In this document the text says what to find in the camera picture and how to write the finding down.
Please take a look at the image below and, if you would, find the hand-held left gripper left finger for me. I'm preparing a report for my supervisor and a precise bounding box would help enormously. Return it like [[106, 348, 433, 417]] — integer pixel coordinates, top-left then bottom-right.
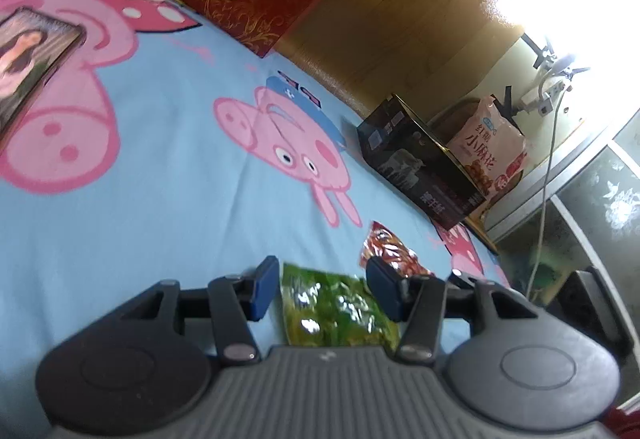
[[117, 255, 281, 367]]

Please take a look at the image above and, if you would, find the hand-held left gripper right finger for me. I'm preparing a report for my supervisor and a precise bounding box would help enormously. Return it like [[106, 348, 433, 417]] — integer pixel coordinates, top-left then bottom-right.
[[366, 256, 541, 365]]

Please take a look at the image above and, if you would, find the red snack packet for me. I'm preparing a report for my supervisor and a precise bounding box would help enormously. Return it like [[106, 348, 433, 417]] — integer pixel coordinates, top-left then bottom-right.
[[358, 220, 436, 280]]

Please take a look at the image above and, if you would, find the bright green snack packet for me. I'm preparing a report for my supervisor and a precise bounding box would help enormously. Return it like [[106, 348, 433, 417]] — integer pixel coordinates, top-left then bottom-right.
[[280, 261, 401, 351]]

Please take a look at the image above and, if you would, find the black cardboard box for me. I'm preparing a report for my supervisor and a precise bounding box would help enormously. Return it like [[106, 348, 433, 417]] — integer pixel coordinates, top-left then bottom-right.
[[356, 93, 488, 231]]

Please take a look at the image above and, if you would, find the printed blanket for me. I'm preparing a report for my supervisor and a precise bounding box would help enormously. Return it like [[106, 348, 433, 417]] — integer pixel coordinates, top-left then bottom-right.
[[0, 0, 511, 430]]

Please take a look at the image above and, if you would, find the large pink snack bag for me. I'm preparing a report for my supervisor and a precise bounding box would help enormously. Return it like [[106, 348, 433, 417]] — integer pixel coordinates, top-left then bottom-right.
[[445, 95, 530, 200]]

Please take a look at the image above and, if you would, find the patterned glass sliding door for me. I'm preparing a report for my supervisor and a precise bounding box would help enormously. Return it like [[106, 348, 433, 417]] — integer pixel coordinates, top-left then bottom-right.
[[487, 106, 640, 310]]

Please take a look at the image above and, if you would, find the smartphone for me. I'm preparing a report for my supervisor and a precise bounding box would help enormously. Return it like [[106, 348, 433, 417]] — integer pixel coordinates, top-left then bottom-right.
[[0, 6, 87, 145]]

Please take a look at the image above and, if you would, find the white cable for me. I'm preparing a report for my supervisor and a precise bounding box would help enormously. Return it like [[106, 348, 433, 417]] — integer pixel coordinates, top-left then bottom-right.
[[525, 86, 568, 300]]

